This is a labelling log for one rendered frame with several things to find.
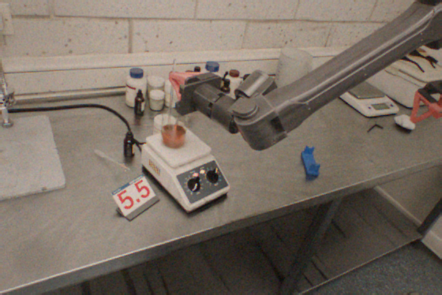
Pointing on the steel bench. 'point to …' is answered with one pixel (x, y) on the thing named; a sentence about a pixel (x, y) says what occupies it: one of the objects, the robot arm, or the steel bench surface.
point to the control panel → (201, 181)
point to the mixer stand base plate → (29, 158)
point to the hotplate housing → (156, 168)
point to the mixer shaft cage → (5, 91)
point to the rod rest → (310, 161)
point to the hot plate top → (195, 148)
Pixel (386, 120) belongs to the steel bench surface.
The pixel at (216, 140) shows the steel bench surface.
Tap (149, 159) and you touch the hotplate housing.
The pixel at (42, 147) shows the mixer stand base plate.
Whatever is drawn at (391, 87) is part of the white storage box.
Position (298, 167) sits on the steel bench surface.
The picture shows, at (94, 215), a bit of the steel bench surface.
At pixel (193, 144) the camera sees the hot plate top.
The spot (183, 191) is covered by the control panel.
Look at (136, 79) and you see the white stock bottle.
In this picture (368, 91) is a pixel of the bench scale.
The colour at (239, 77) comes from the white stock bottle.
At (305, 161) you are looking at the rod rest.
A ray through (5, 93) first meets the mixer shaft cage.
